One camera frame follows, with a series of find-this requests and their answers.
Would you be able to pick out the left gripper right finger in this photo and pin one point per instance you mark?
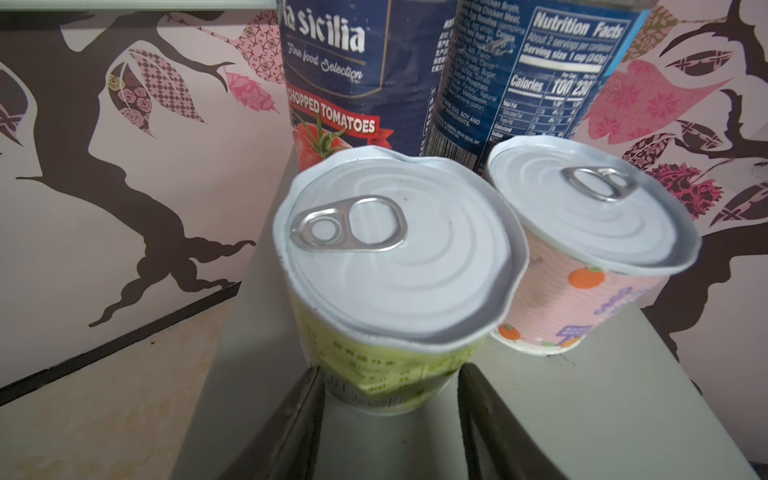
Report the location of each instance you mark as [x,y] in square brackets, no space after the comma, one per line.
[496,445]

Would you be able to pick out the pink labelled can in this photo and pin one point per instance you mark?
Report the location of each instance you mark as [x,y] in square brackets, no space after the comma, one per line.
[601,234]

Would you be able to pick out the large blue labelled can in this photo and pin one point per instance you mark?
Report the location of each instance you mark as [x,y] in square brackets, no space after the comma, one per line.
[520,68]

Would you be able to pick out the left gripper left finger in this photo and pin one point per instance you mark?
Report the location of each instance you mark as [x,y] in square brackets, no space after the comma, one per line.
[287,445]

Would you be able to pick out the dark tomato can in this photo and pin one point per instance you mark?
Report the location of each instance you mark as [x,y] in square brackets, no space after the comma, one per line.
[362,73]

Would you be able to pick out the grey metal cabinet box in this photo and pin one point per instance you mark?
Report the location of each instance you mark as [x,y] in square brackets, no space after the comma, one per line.
[619,408]

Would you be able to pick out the green labelled small can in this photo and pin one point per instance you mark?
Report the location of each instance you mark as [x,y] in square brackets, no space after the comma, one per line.
[398,268]

